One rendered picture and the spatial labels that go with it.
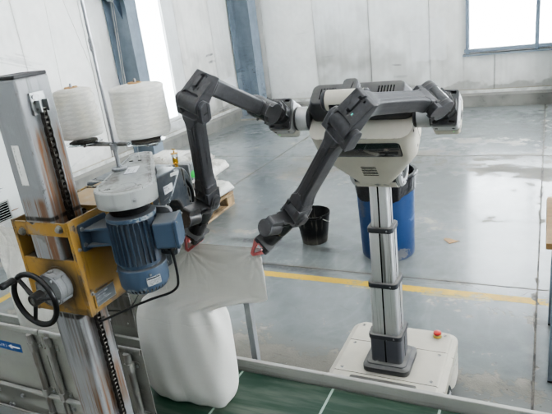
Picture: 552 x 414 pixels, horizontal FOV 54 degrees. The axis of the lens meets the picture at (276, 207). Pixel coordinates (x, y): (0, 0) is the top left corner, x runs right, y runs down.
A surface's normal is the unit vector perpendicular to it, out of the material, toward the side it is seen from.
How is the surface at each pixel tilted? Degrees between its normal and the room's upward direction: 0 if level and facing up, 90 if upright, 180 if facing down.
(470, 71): 90
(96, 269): 90
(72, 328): 90
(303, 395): 0
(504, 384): 0
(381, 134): 40
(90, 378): 90
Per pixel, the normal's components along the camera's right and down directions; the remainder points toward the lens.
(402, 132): -0.37, -0.49
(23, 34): 0.90, 0.04
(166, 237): -0.02, 0.33
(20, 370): -0.42, 0.35
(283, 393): -0.12, -0.94
